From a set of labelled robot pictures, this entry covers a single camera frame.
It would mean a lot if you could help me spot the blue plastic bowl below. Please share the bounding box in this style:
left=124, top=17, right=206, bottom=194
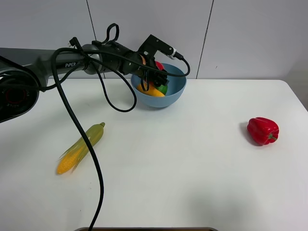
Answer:
left=130, top=75, right=187, bottom=108

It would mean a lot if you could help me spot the green lime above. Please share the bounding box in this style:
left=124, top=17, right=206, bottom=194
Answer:
left=157, top=85, right=168, bottom=95

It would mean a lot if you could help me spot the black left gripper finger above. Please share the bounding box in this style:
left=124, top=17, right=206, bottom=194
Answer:
left=141, top=70, right=158, bottom=90
left=154, top=69, right=168, bottom=86

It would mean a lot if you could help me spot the red pomegranate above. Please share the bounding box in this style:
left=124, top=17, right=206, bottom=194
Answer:
left=155, top=61, right=164, bottom=71

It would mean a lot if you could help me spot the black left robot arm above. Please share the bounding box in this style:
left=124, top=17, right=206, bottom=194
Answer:
left=0, top=42, right=168, bottom=122

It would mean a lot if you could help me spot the corn cob with husk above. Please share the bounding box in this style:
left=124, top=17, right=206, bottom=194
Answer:
left=56, top=122, right=105, bottom=175

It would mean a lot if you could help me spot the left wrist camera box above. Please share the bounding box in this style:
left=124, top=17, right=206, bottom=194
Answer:
left=138, top=35, right=183, bottom=60

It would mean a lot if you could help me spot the yellow mango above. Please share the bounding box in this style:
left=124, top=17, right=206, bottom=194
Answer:
left=137, top=82, right=165, bottom=97

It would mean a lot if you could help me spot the red bell pepper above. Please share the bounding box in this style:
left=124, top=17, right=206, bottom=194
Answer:
left=247, top=117, right=279, bottom=146

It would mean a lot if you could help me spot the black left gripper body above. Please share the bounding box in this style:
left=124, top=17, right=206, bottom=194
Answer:
left=122, top=52, right=156, bottom=76

